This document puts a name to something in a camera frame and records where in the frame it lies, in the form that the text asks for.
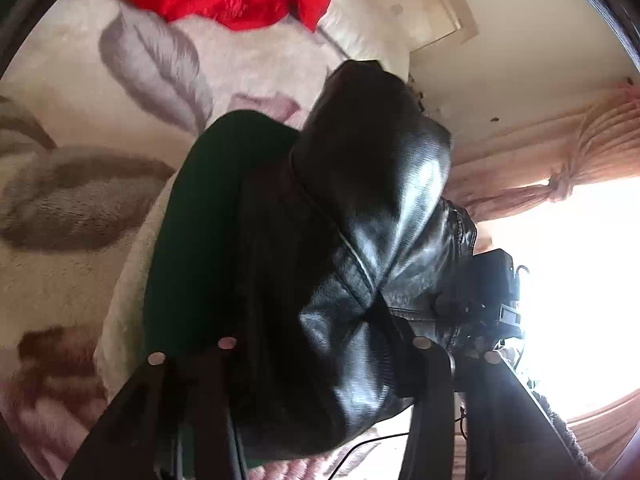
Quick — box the black leather jacket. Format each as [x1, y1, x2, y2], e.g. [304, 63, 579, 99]
[234, 61, 476, 462]

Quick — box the green striped garment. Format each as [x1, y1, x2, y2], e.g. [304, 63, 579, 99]
[142, 110, 299, 478]

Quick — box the pink curtain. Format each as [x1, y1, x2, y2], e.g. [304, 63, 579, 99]
[444, 84, 639, 222]

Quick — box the white pillow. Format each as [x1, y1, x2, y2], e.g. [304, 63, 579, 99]
[317, 0, 410, 82]

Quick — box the floral fleece blanket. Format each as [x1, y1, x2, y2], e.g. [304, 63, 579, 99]
[1, 0, 343, 479]

